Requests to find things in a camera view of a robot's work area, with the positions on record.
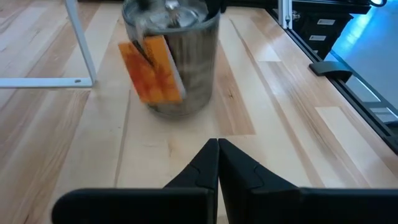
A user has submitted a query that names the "white perforated metal riser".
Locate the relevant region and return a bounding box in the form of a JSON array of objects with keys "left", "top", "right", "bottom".
[{"left": 0, "top": 0, "right": 97, "bottom": 89}]

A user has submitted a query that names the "black drawer cabinet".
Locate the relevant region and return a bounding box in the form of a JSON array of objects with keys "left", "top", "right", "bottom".
[{"left": 292, "top": 12, "right": 354, "bottom": 60}]

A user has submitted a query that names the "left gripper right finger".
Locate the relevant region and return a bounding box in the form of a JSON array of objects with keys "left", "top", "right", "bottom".
[{"left": 219, "top": 139, "right": 398, "bottom": 224}]

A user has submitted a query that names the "black frame clamp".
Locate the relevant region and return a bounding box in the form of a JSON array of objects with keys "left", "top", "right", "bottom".
[{"left": 308, "top": 61, "right": 354, "bottom": 82}]

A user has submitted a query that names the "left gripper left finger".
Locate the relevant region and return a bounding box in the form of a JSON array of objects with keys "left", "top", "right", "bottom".
[{"left": 51, "top": 138, "right": 220, "bottom": 224}]

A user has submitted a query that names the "silver aluminium post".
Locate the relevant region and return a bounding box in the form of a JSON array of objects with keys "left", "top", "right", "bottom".
[{"left": 277, "top": 0, "right": 293, "bottom": 30}]

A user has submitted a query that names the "metal tin with orange tag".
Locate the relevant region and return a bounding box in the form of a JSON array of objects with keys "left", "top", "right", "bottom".
[{"left": 121, "top": 0, "right": 221, "bottom": 118}]

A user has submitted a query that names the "black aluminium table frame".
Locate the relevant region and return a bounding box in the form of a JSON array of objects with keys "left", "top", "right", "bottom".
[{"left": 222, "top": 0, "right": 398, "bottom": 156}]

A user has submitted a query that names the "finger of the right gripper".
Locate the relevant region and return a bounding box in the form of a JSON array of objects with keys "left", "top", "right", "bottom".
[{"left": 203, "top": 0, "right": 224, "bottom": 21}]

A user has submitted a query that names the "orange scented candles tag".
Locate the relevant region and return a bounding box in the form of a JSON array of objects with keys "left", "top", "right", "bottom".
[{"left": 118, "top": 34, "right": 187, "bottom": 105}]

